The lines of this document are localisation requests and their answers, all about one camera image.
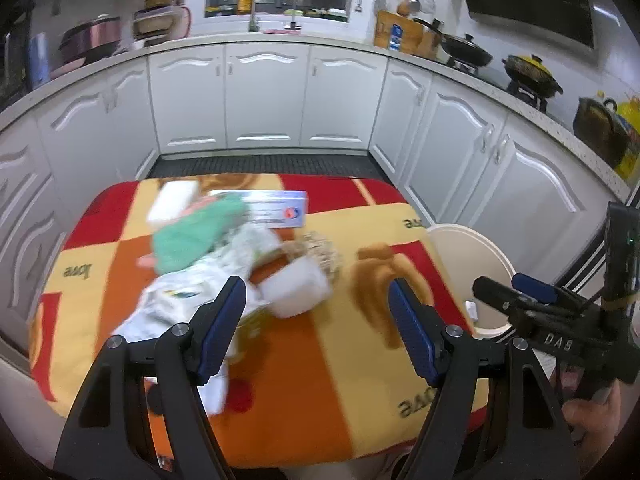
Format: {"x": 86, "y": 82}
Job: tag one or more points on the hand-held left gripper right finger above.
{"x": 411, "y": 332}

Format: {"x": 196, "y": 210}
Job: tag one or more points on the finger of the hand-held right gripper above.
{"x": 500, "y": 296}
{"x": 535, "y": 286}

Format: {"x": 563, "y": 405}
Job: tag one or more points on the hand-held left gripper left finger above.
{"x": 219, "y": 332}

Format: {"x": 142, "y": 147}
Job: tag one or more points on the beige round trash bin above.
{"x": 465, "y": 260}

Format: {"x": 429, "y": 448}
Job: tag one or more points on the white plastic wrapper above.
{"x": 175, "y": 300}

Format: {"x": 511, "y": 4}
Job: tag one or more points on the person's right hand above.
{"x": 592, "y": 422}

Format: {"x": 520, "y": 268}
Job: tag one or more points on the white foam block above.
{"x": 297, "y": 287}

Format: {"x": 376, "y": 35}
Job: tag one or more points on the red orange printed blanket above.
{"x": 310, "y": 360}

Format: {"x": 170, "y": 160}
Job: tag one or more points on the teal green crumpled packet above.
{"x": 192, "y": 237}

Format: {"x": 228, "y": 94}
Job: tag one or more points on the long white blue carton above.
{"x": 275, "y": 210}

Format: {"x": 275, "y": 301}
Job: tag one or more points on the flat white box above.
{"x": 172, "y": 201}

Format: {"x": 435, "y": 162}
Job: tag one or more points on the dark stock pot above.
{"x": 600, "y": 127}

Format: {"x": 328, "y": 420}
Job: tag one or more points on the black ribbed floor mat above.
{"x": 265, "y": 164}

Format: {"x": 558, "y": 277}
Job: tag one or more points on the yellow bag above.
{"x": 631, "y": 130}

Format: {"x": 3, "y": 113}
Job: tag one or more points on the yellow black casserole pot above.
{"x": 532, "y": 72}

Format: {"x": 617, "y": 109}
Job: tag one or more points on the white kitchen cabinets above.
{"x": 270, "y": 95}

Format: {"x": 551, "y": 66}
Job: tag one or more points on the black wok with lid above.
{"x": 465, "y": 50}

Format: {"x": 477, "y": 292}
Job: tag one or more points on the wooden cutting board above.
{"x": 415, "y": 35}

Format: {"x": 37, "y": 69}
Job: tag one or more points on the blue packet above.
{"x": 396, "y": 37}

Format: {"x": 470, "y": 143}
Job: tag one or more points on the dish rack with bowls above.
{"x": 160, "y": 17}

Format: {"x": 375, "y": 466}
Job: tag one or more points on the metal sink faucet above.
{"x": 250, "y": 10}

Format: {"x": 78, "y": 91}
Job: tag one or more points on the yellow oil bottle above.
{"x": 244, "y": 1}

